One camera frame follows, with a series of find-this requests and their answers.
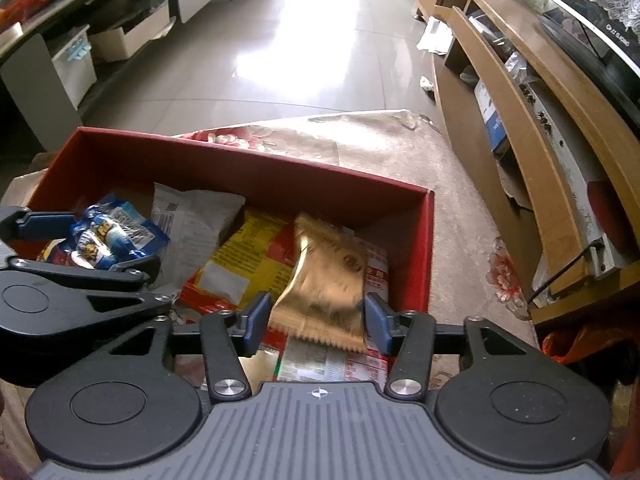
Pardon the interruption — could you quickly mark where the white drawer unit blue handle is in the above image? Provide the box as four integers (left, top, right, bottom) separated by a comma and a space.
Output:
50, 25, 98, 111

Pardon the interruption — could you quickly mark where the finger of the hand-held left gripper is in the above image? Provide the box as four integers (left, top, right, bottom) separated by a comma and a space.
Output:
0, 255, 174, 333
0, 205, 77, 246

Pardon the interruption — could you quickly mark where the white open storage box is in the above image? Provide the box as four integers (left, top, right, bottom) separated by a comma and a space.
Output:
87, 0, 176, 63

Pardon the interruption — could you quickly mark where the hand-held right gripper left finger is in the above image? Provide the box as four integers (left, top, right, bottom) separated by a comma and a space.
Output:
45, 291, 274, 402

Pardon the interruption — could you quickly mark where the dark grey long desk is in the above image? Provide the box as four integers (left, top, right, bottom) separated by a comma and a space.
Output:
0, 0, 236, 153

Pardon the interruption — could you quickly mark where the black television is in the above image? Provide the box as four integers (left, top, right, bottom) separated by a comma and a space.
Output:
530, 0, 640, 136

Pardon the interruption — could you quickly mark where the white media player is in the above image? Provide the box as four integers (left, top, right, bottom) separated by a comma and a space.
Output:
520, 80, 618, 278

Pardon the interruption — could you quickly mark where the red snack packet yellow label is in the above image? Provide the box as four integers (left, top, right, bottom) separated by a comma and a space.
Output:
179, 210, 301, 317

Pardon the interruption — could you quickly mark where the blue white snack packet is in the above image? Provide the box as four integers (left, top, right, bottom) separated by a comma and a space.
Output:
37, 194, 172, 271

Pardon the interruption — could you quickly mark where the red white snack packet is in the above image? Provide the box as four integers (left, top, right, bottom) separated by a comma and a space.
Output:
275, 232, 393, 386

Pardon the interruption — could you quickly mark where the red cardboard box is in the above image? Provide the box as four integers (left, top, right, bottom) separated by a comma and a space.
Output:
25, 127, 436, 363

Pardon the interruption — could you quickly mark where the wooden television cabinet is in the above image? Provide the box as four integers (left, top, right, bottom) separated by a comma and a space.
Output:
415, 0, 640, 326

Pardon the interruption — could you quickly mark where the black cable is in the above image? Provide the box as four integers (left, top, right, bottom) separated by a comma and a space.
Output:
525, 240, 606, 306

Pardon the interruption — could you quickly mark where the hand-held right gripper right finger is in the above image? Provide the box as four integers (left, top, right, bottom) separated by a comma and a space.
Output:
364, 292, 591, 402

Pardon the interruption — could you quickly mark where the gold snack packet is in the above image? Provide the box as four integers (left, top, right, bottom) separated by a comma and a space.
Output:
267, 212, 368, 356

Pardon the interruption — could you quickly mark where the silver snack packet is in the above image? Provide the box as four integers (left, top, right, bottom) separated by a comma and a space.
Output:
150, 181, 247, 286

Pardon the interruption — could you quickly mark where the blue white carton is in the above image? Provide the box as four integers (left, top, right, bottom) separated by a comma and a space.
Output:
472, 79, 512, 155

